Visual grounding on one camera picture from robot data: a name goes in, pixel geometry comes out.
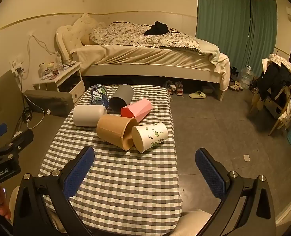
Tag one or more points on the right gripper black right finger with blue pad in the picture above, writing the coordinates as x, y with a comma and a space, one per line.
257, 214

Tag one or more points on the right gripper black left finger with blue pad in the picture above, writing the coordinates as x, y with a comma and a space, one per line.
30, 214

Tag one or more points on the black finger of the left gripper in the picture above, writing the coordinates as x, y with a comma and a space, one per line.
17, 144

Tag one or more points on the grey plastic cup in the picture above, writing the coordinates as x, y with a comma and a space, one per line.
121, 98

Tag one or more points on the white plain cup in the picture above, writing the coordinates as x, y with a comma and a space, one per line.
88, 115

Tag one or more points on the brown cardboard cup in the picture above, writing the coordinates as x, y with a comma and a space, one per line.
116, 130

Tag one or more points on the white cup green leaf print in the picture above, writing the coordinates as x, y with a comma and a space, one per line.
147, 136

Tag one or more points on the pink faceted cup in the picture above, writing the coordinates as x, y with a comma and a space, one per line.
137, 110

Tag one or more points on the small white paper on floor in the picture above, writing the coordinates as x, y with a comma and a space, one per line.
246, 158

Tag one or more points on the white bedside table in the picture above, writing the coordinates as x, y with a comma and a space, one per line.
69, 80

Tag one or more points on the clear bottle on nightstand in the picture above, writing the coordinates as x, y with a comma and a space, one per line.
58, 61

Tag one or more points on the blue green drink can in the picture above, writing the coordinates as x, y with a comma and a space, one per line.
99, 96

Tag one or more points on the grey white checkered tablecloth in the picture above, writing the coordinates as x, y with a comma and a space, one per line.
125, 192

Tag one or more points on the wooden chair with clothes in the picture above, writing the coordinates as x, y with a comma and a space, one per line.
274, 85

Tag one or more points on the green slipper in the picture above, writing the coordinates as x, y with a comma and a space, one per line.
198, 95

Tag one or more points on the large clear water bottle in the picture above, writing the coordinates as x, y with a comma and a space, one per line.
246, 77

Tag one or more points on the pair of sneakers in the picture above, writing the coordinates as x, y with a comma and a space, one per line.
174, 87

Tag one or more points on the cream bed with headboard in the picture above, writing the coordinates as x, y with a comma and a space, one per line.
207, 65

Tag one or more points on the patterned floral duvet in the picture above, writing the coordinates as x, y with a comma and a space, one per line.
132, 34

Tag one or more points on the green curtain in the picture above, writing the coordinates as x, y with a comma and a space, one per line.
244, 30

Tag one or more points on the black clothing on bed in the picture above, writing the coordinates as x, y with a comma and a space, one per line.
157, 28

